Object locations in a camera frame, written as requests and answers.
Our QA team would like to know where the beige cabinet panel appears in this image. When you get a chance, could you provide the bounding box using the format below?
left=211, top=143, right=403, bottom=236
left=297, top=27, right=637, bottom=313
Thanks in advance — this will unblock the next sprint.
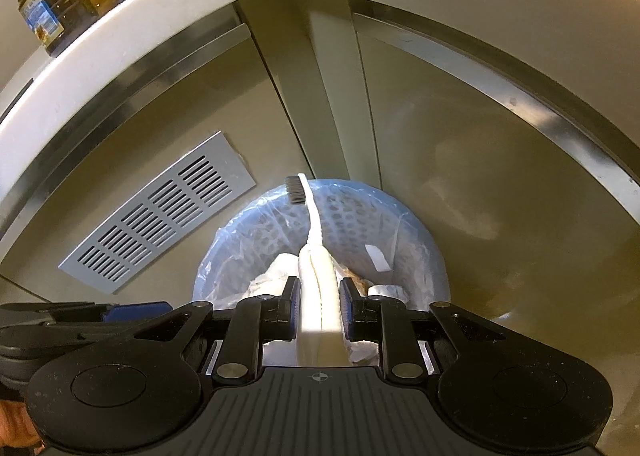
left=0, top=10, right=321, bottom=297

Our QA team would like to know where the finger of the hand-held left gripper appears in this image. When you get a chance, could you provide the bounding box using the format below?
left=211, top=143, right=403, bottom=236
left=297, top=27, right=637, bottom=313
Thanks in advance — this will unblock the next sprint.
left=50, top=302, right=173, bottom=325

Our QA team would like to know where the beige cabinet door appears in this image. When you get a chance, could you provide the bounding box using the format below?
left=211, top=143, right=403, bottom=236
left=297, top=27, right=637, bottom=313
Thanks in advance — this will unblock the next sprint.
left=352, top=10, right=640, bottom=337

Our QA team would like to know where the grey cabinet vent grille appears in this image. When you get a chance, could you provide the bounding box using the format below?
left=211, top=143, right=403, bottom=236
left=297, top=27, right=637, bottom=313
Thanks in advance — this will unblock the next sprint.
left=59, top=132, right=257, bottom=294

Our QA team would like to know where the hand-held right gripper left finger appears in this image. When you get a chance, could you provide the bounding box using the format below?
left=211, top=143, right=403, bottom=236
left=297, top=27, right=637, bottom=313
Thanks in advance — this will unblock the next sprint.
left=132, top=276, right=302, bottom=381

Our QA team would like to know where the white toothbrush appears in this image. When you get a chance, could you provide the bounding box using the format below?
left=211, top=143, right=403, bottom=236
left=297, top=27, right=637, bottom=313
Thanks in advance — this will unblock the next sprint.
left=285, top=173, right=351, bottom=367

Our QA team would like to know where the white tissue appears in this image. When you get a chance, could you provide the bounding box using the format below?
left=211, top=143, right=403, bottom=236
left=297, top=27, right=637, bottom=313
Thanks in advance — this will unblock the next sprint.
left=247, top=252, right=301, bottom=309

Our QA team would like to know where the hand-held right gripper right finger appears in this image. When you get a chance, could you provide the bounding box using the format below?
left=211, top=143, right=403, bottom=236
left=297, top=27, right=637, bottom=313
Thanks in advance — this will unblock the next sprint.
left=339, top=277, right=508, bottom=381

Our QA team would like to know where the blue plastic mesh bin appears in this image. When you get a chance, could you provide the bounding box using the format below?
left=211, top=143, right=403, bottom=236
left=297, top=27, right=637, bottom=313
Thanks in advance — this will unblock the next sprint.
left=192, top=178, right=451, bottom=367

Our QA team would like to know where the person's left hand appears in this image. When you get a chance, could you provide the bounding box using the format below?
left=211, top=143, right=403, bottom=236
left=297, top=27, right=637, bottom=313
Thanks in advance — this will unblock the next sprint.
left=0, top=398, right=43, bottom=452

